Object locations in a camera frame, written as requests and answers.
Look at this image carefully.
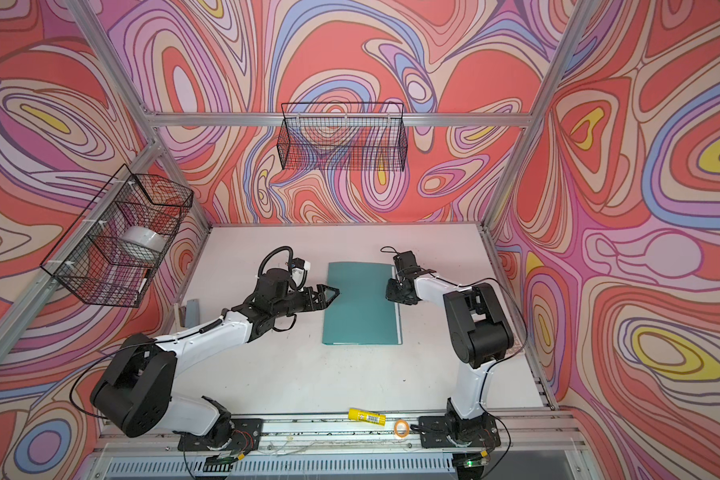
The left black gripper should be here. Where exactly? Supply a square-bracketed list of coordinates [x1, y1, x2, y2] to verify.
[270, 285, 339, 321]

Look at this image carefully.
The teal paper folder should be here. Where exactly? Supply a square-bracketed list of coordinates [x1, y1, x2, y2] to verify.
[322, 262, 403, 346]

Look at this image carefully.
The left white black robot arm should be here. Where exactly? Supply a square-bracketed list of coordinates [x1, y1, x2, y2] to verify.
[90, 268, 341, 450]

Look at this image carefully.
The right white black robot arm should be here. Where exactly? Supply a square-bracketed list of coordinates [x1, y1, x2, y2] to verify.
[381, 246, 515, 451]

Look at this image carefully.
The grey blue stapler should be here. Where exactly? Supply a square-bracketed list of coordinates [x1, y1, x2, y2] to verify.
[173, 299, 201, 330]

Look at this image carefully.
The yellow glue stick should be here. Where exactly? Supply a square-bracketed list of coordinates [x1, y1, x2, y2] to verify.
[348, 408, 386, 426]

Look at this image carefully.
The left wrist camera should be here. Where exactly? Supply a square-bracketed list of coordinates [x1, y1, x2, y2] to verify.
[290, 258, 311, 283]

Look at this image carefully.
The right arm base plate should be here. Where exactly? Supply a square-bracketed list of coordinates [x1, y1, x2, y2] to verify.
[417, 413, 502, 451]

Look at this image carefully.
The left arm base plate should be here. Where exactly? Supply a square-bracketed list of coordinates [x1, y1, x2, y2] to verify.
[178, 417, 264, 453]

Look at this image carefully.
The back black wire basket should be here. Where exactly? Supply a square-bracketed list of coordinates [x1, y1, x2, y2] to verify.
[277, 101, 408, 172]

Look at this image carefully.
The black wire basket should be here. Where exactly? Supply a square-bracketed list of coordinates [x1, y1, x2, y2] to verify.
[41, 165, 194, 308]
[277, 101, 408, 172]

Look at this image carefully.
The left black wire basket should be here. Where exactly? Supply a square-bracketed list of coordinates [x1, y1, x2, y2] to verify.
[41, 165, 194, 308]

